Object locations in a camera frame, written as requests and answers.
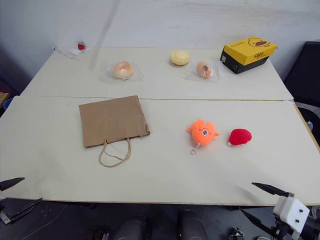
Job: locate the plastic wrapped orange donut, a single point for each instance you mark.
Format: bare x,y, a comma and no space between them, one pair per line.
203,69

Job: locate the black chair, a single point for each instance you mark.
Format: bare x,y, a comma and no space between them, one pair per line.
305,72

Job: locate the brown paper bag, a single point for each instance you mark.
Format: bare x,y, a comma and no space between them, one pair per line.
112,120

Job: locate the dark rounded shape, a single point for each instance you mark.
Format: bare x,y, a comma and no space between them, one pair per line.
133,228

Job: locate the orange plush toy keychain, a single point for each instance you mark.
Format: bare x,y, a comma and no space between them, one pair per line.
202,135

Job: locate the white pen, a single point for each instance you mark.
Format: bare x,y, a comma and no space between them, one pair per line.
63,53

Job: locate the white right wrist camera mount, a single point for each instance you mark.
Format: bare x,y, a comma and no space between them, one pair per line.
292,210

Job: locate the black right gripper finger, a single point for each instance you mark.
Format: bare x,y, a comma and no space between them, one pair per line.
257,221
271,189

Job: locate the small red strawberry toy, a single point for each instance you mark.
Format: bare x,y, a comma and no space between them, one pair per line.
80,46

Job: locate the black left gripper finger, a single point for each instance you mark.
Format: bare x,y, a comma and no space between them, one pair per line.
10,183
26,208

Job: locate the plastic wrapped round bun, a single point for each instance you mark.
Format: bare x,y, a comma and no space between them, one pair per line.
122,70

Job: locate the unwrapped round pale bread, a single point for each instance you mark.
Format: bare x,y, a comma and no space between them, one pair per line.
180,57

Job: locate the yellow duck print box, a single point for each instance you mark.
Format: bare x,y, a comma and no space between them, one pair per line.
250,47

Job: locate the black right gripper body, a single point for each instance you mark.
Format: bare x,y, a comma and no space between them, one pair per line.
282,231

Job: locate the blue bucket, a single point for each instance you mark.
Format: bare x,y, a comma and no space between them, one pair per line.
8,103

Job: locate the red plush toy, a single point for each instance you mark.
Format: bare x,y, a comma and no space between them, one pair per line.
240,136

